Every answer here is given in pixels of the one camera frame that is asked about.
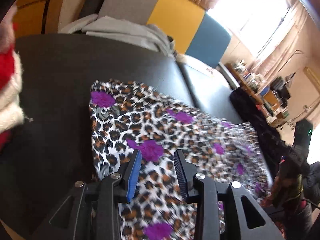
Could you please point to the large window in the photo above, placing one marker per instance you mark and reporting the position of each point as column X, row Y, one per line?
column 250, row 12

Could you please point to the leopard print garment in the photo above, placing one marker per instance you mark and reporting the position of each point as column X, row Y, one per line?
column 150, row 122

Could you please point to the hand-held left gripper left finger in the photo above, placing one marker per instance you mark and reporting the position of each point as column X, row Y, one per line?
column 133, row 175

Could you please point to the grey garment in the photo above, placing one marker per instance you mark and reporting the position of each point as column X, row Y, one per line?
column 125, row 30

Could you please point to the blue chair back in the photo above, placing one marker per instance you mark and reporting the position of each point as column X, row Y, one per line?
column 265, row 91

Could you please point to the black monitor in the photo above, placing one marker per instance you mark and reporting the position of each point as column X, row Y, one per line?
column 281, row 90

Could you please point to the black garment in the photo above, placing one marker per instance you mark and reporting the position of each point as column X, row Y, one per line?
column 250, row 110

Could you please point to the red fluffy garment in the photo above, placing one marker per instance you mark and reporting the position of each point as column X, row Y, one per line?
column 6, row 67

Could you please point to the wooden desk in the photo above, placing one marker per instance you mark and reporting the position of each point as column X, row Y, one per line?
column 250, row 87

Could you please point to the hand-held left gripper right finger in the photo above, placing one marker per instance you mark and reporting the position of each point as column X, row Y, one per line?
column 180, row 175

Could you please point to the white fluffy garment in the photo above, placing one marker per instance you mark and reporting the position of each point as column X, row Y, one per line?
column 10, row 105

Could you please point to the wooden wardrobe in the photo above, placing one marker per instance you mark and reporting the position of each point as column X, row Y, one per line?
column 32, row 5

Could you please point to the beige air conditioner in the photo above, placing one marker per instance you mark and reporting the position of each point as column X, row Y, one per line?
column 312, row 77

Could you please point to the grey yellow blue sofa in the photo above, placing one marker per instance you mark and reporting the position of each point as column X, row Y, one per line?
column 175, row 17

